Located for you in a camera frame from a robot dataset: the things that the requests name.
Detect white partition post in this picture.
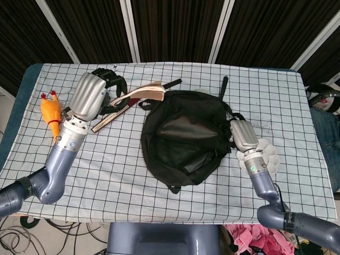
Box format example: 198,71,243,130
119,0,140,63
36,0,80,64
208,0,236,63
291,10,340,72

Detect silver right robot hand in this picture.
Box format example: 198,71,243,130
228,113,259,152

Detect blue jeans leg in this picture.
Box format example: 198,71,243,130
309,106,340,193

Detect pink cloth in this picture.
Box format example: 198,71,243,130
224,224,295,255

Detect dark red folded fan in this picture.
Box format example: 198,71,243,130
91,97,139,133

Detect white black-grid tablecloth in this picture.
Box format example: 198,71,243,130
0,62,334,224

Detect grey ribbed hose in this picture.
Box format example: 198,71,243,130
305,82,340,115

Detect brown spiral notebook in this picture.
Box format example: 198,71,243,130
110,81,167,107

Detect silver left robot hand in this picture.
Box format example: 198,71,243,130
69,67,128,120

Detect yellow rubber chicken toy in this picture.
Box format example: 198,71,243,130
40,90,64,143

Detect blue-grey robot torso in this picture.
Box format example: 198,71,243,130
107,222,223,255

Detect dark blue table pad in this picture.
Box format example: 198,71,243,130
0,63,45,165

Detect black backpack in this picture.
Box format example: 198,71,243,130
138,76,240,194

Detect white flower paint palette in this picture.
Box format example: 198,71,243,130
237,137,281,176

